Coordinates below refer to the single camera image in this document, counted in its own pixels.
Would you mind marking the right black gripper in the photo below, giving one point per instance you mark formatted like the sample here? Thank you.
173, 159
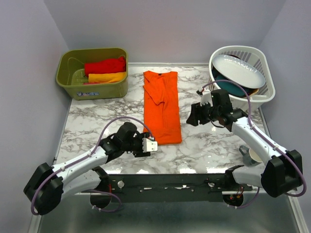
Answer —
196, 114

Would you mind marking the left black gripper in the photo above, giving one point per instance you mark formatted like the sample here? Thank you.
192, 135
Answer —
140, 153

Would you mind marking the orange t shirt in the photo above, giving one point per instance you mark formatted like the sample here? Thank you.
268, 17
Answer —
161, 107

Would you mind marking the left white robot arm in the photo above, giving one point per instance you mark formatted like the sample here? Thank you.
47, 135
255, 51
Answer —
48, 185

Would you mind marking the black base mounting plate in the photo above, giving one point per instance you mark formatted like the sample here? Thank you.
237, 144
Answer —
131, 188

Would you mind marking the white oval plate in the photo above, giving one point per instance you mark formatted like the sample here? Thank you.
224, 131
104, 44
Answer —
238, 71

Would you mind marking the brown wooden dish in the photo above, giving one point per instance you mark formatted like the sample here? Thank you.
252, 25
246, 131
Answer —
252, 92

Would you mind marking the grey white mug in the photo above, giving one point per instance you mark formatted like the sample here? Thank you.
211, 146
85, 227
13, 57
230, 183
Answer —
249, 157

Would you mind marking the yellow rolled t shirt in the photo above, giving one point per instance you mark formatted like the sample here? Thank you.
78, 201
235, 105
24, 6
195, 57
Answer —
106, 78

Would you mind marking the red rolled t shirt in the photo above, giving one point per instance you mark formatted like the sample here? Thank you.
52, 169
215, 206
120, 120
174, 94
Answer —
113, 65

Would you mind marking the white plastic basket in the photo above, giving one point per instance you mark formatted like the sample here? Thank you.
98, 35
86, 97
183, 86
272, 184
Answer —
255, 58

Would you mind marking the olive green plastic bin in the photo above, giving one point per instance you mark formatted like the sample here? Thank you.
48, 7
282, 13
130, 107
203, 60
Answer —
71, 74

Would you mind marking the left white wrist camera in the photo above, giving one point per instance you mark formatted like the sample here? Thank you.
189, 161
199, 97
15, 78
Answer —
149, 145

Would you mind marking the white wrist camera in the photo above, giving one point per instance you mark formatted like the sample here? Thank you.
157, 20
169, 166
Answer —
149, 145
206, 97

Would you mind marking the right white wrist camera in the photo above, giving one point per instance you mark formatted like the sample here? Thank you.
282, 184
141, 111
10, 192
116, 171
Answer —
206, 97

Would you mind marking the aluminium rail frame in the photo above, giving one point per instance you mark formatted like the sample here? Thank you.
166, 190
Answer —
204, 149

